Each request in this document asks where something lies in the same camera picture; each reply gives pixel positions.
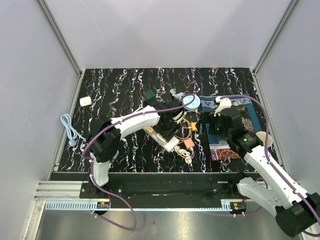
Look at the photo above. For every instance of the aluminium frame post left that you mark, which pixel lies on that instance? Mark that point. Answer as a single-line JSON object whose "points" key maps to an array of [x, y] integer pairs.
{"points": [[59, 36]]}

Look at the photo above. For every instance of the aluminium frame post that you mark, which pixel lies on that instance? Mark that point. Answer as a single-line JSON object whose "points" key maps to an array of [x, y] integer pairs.
{"points": [[276, 33], [59, 36]]}

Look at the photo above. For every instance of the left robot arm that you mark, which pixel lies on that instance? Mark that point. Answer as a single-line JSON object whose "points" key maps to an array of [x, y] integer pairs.
{"points": [[105, 138]]}

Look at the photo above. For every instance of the white multicolour power strip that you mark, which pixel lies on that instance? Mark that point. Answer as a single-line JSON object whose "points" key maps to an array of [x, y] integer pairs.
{"points": [[168, 145]]}

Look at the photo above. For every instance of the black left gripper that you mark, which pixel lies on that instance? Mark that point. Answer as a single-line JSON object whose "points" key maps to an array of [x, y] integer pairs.
{"points": [[167, 135]]}

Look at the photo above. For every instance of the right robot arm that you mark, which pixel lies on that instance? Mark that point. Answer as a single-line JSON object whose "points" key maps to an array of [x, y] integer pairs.
{"points": [[293, 207]]}

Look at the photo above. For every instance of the green cube socket adapter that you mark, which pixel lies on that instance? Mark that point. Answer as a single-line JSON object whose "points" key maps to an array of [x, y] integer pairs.
{"points": [[149, 96]]}

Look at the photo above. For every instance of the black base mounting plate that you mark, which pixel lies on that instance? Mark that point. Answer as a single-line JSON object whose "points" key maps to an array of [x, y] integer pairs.
{"points": [[207, 185]]}

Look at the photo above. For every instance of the dark floral square plate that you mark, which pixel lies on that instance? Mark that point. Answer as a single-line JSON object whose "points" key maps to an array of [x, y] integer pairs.
{"points": [[246, 119]]}

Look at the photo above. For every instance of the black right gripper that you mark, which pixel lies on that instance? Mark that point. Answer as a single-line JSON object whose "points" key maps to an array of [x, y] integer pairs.
{"points": [[212, 119]]}

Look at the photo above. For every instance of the light blue power strip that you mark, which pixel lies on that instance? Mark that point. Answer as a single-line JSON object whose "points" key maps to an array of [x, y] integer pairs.
{"points": [[116, 155]]}

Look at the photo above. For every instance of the pink USB charger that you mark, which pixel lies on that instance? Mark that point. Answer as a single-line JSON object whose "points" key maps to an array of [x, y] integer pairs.
{"points": [[189, 143]]}

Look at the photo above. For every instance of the white paper cup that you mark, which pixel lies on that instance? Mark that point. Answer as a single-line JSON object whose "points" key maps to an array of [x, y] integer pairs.
{"points": [[265, 138]]}

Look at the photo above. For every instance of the beige travel adapter cube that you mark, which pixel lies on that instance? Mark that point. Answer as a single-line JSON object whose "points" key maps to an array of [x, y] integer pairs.
{"points": [[150, 130]]}

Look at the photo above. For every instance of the round light blue socket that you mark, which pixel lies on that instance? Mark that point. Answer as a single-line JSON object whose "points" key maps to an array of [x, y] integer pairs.
{"points": [[191, 102]]}

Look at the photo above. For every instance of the blue patterned placemat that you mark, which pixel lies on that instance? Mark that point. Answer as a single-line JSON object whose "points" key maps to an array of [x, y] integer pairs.
{"points": [[218, 145]]}

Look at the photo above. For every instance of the yellow USB charger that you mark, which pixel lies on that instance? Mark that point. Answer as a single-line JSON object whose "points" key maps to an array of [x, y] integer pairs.
{"points": [[194, 126]]}

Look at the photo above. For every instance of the white wall charger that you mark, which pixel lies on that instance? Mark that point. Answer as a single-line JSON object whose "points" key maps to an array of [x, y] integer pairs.
{"points": [[85, 101]]}

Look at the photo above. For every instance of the aluminium frame post right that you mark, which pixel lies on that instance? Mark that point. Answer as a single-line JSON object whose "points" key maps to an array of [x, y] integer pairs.
{"points": [[276, 33]]}

